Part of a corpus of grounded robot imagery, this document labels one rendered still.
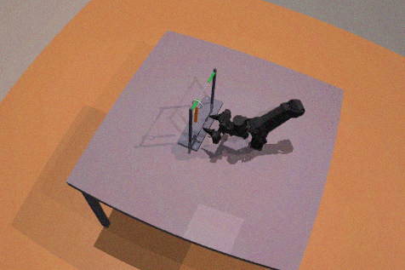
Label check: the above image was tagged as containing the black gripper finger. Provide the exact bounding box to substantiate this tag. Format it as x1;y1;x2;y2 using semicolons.
202;128;215;137
209;111;224;121

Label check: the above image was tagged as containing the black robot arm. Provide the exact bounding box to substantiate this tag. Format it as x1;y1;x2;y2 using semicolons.
219;99;305;151

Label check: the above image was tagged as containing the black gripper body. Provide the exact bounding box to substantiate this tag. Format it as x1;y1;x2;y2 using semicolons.
212;109;234;144

